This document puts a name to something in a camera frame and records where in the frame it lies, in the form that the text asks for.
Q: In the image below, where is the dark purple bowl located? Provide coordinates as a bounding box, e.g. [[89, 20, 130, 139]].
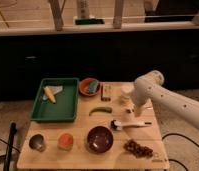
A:
[[86, 126, 114, 154]]

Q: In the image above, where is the black pole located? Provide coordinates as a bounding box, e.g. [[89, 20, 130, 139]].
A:
[[3, 122, 17, 171]]

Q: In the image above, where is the black cable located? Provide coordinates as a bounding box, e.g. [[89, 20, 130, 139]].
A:
[[161, 132, 199, 171]]

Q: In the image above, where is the orange bowl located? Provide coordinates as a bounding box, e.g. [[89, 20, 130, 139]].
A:
[[79, 78, 101, 97]]

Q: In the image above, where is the white handled brush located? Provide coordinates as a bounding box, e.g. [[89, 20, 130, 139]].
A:
[[110, 120, 152, 130]]

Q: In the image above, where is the bunch of dark grapes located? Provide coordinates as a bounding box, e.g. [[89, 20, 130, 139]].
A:
[[123, 139, 153, 158]]

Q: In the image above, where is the green pepper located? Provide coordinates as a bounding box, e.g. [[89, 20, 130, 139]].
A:
[[89, 107, 113, 116]]

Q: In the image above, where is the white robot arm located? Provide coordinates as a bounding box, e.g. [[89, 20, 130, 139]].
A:
[[131, 70, 199, 130]]

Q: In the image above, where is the metal cup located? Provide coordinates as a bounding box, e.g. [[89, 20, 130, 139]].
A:
[[29, 134, 46, 152]]

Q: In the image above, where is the yellow corn cob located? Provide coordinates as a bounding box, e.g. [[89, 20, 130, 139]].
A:
[[44, 86, 56, 104]]

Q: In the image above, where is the brown wooden block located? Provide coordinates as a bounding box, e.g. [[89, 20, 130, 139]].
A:
[[101, 84, 111, 101]]

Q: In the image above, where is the orange fruit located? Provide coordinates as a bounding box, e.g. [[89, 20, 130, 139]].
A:
[[58, 133, 74, 150]]

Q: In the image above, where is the wooden shelf rail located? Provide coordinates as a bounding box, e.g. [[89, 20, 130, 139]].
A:
[[0, 21, 199, 36]]

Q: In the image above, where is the green box on shelf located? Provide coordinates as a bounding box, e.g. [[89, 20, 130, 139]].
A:
[[75, 18, 104, 25]]

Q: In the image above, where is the green plastic tray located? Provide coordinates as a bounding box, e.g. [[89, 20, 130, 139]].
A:
[[31, 78, 79, 123]]

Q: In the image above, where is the white cup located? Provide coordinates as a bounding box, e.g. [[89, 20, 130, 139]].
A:
[[121, 84, 133, 101]]

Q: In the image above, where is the green sponge in bowl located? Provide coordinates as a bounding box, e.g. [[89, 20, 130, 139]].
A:
[[86, 80, 98, 94]]

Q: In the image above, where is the metal spoon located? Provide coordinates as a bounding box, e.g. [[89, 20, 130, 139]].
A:
[[125, 107, 153, 113]]

